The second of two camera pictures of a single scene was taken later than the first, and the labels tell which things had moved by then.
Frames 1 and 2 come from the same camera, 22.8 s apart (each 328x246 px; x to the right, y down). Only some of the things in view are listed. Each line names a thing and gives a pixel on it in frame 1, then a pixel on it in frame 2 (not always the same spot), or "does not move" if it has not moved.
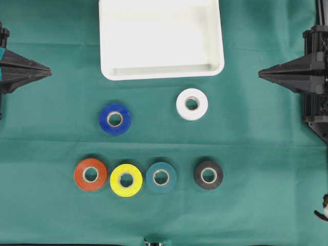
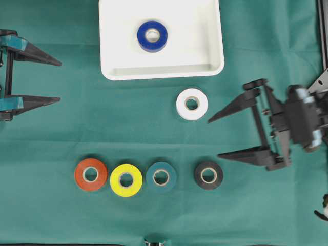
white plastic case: (159, 39) does not move
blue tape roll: (120, 109) → (152, 36)
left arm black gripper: (18, 77) → (11, 45)
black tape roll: (203, 167) does not move
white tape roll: (196, 113) does not move
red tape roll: (80, 174) does not move
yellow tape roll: (136, 183) does not move
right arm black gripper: (315, 59) → (300, 120)
